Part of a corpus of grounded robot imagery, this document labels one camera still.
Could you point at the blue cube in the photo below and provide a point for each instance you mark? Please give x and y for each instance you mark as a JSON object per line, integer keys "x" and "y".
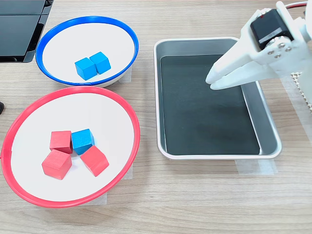
{"x": 82, "y": 140}
{"x": 100, "y": 63}
{"x": 84, "y": 69}

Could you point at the red cube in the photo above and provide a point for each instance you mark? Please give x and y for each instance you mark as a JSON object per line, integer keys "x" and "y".
{"x": 94, "y": 161}
{"x": 61, "y": 141}
{"x": 56, "y": 165}

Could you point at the steel tray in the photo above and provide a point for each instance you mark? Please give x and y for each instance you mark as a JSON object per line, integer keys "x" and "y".
{"x": 265, "y": 122}

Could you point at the black tray mat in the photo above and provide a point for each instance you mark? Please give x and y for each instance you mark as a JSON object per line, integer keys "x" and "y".
{"x": 207, "y": 122}

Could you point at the blue-rimmed white plate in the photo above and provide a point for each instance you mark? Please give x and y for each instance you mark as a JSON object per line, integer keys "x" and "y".
{"x": 73, "y": 44}

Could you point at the red-rimmed white plate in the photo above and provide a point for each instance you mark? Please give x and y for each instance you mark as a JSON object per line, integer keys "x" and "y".
{"x": 73, "y": 182}

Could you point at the black flat device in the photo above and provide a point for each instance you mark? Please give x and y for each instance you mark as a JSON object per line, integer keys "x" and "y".
{"x": 17, "y": 31}

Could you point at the small black object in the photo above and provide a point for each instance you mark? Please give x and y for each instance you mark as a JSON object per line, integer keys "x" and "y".
{"x": 1, "y": 108}

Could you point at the pale perforated base plate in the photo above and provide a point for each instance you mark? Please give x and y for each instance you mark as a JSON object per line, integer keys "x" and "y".
{"x": 304, "y": 92}

